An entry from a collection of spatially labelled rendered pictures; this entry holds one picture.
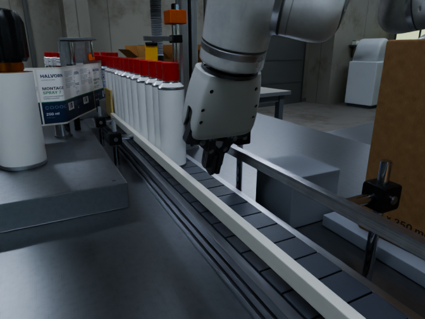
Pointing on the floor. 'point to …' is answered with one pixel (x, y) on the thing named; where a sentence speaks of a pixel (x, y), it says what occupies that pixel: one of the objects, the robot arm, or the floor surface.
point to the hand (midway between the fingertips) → (212, 159)
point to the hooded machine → (365, 73)
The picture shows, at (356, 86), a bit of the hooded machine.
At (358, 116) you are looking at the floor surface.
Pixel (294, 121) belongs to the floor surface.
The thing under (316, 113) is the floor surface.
